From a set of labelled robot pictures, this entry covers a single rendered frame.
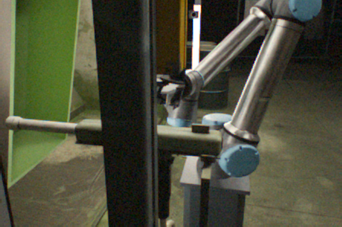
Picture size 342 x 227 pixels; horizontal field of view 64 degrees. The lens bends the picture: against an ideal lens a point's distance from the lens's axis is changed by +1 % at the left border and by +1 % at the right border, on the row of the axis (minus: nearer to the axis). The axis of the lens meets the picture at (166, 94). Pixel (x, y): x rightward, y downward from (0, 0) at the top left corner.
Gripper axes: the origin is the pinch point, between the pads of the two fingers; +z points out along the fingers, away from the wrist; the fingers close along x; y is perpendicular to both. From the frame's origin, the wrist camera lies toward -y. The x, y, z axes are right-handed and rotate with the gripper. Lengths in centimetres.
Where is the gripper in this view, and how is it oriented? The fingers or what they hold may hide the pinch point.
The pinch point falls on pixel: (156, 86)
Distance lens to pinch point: 70.6
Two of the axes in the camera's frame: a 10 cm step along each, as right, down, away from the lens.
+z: -3.7, 1.4, -9.2
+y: -2.3, 9.4, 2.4
